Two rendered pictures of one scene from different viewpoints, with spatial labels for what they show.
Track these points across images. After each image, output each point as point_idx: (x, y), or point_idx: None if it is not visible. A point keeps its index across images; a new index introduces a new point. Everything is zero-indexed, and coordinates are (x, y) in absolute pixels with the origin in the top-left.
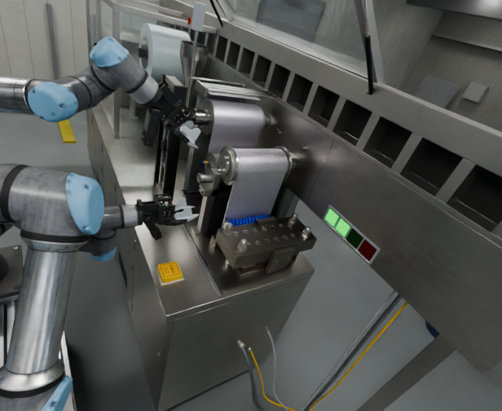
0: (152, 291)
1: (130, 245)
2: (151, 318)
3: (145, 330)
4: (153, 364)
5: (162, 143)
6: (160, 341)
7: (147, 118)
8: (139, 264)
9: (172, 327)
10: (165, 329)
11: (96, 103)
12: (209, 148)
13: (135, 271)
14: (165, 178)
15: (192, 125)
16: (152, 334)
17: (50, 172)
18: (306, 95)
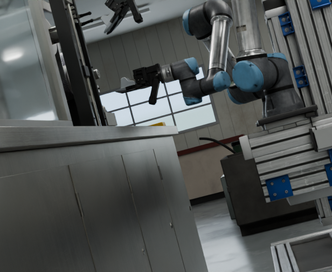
0: (171, 163)
1: (160, 196)
2: (181, 195)
3: (190, 242)
4: (197, 244)
5: (86, 67)
6: (184, 190)
7: (135, 4)
8: (166, 180)
9: (174, 145)
10: (178, 163)
11: None
12: (62, 64)
13: (171, 211)
14: (101, 103)
15: (101, 19)
16: (186, 211)
17: (198, 5)
18: None
